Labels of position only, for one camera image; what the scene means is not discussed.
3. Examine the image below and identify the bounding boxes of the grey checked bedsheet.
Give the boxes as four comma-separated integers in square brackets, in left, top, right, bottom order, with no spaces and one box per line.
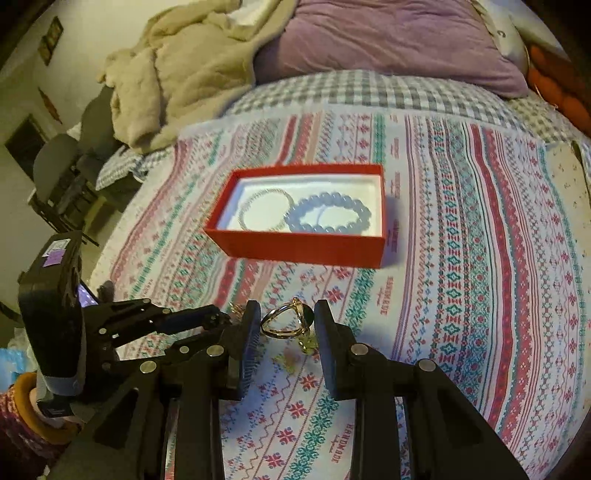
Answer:
[95,69,591,185]

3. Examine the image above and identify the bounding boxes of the pale blue bead bracelet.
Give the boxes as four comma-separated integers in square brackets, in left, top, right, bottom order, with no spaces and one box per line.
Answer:
[284,195,372,234]

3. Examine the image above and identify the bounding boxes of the purple pillow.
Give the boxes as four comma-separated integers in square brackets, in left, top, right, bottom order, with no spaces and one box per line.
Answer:
[254,0,529,100]

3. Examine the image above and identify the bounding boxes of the beige fleece blanket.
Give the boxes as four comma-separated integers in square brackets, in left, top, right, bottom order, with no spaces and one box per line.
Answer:
[97,0,301,155]

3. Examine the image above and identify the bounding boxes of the person's left forearm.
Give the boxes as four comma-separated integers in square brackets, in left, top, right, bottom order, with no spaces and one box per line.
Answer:
[0,371,81,480]

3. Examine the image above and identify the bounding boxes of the white plush pillow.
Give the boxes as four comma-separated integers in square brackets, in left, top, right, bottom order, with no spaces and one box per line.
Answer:
[471,0,536,75]

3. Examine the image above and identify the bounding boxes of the blue packet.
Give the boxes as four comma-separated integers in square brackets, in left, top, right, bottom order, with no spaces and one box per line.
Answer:
[0,348,35,393]

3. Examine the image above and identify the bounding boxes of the orange plush toy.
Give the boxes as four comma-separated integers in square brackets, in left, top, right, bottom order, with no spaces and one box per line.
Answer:
[526,44,591,130]

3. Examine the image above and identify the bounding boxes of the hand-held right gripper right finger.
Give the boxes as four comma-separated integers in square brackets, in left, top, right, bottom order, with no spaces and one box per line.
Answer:
[313,299,529,480]

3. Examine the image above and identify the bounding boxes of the dark wall frame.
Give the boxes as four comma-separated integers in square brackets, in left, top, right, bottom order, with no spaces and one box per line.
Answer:
[4,113,47,169]

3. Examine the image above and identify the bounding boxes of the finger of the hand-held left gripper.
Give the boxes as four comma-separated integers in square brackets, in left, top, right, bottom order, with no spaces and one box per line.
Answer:
[85,298,234,344]
[99,327,232,370]

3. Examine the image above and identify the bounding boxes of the red jewelry box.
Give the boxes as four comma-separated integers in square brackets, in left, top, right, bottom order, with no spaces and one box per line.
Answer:
[203,164,386,269]

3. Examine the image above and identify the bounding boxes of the red wall ornament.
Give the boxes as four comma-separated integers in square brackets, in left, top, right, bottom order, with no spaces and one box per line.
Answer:
[39,88,63,125]

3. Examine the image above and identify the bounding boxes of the white floral cloth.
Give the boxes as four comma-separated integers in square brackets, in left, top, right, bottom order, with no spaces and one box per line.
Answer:
[549,141,591,222]

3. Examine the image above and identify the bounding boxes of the small clear bead bracelet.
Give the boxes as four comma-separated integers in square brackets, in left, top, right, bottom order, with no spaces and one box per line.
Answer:
[238,188,296,232]

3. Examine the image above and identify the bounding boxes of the framed wall picture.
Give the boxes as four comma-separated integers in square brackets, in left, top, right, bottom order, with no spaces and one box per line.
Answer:
[39,16,64,65]

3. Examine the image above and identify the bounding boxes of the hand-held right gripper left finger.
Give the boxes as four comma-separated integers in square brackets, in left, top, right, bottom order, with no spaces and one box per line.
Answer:
[48,300,264,480]

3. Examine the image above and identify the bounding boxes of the orange bangle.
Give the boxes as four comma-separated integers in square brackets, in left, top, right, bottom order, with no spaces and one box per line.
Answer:
[13,371,81,446]

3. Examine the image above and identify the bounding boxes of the gold ring with green stone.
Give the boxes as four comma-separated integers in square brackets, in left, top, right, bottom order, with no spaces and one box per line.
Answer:
[260,298,317,340]

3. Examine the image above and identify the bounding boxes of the patterned knit-print blanket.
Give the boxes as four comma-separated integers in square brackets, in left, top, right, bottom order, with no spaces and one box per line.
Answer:
[85,111,591,480]

